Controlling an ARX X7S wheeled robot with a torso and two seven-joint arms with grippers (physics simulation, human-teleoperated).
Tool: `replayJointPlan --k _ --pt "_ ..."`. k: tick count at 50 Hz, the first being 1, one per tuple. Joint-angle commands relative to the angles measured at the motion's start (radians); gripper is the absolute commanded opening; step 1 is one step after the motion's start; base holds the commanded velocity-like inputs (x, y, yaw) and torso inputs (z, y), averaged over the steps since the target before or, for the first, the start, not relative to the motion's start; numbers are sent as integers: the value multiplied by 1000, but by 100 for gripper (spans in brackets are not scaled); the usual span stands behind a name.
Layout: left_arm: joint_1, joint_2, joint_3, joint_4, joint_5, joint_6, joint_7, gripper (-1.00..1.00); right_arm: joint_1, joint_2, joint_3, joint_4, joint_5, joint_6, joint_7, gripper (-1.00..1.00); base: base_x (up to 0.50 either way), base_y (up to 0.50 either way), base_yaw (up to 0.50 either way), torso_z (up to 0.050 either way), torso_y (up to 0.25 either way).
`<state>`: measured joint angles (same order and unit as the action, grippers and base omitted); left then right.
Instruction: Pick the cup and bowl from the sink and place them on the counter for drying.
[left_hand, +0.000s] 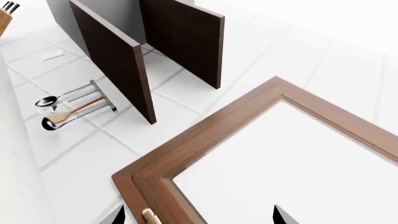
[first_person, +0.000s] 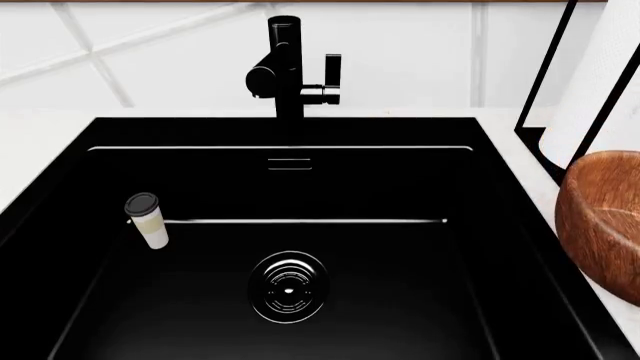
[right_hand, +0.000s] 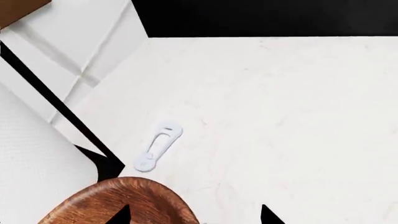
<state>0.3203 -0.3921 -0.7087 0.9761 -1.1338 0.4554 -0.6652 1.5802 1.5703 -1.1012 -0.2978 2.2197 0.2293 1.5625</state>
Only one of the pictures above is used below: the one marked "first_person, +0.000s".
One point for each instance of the black round sink drain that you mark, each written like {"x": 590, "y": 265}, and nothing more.
{"x": 288, "y": 287}

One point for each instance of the black kitchen sink basin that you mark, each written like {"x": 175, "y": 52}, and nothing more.
{"x": 380, "y": 300}

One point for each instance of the white paper cup black lid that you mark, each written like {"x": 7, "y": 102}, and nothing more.
{"x": 150, "y": 224}

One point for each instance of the brown wooden bowl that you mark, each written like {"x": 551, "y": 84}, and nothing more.
{"x": 607, "y": 225}

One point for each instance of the black kitchen faucet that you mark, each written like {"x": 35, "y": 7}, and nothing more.
{"x": 286, "y": 75}

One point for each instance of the white paper towel roll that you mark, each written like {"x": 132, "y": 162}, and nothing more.
{"x": 585, "y": 93}

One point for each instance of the black paper towel holder frame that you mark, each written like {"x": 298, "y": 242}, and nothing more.
{"x": 537, "y": 97}

